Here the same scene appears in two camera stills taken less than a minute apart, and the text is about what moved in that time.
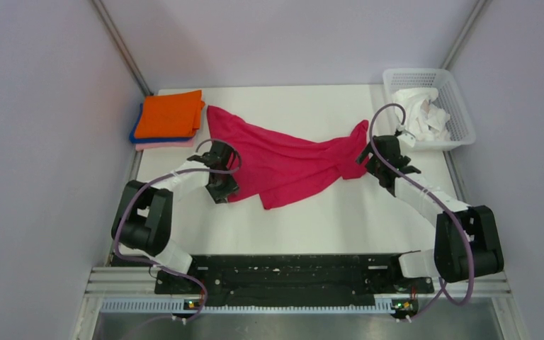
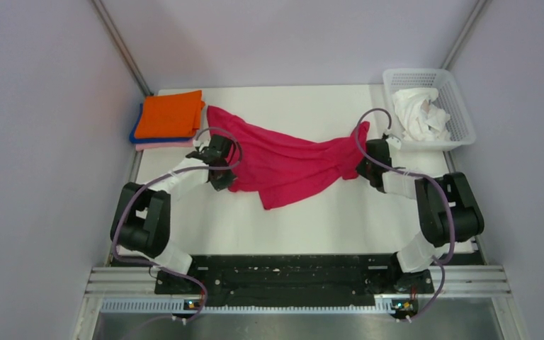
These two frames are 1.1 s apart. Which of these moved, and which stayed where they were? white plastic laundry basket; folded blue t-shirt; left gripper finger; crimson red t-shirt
Moved: left gripper finger
Stayed: folded blue t-shirt; crimson red t-shirt; white plastic laundry basket
